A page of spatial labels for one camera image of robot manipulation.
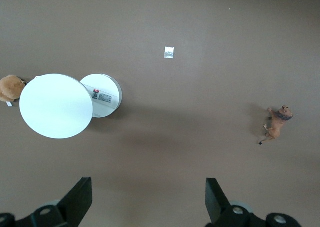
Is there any small brown lion statue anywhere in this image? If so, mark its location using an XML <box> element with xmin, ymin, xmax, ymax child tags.
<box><xmin>258</xmin><ymin>105</ymin><xmax>294</xmax><ymax>145</ymax></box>

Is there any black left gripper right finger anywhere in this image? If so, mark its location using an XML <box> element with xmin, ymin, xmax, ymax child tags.
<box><xmin>205</xmin><ymin>177</ymin><xmax>301</xmax><ymax>227</ymax></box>

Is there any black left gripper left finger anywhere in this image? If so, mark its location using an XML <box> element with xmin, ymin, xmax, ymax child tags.
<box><xmin>0</xmin><ymin>176</ymin><xmax>93</xmax><ymax>227</ymax></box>

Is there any small square tape patch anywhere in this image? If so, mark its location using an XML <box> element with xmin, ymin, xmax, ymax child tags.
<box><xmin>163</xmin><ymin>46</ymin><xmax>175</xmax><ymax>60</ymax></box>

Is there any brown plush keychain toy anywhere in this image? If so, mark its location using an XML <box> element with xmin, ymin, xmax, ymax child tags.
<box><xmin>0</xmin><ymin>74</ymin><xmax>27</xmax><ymax>109</ymax></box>

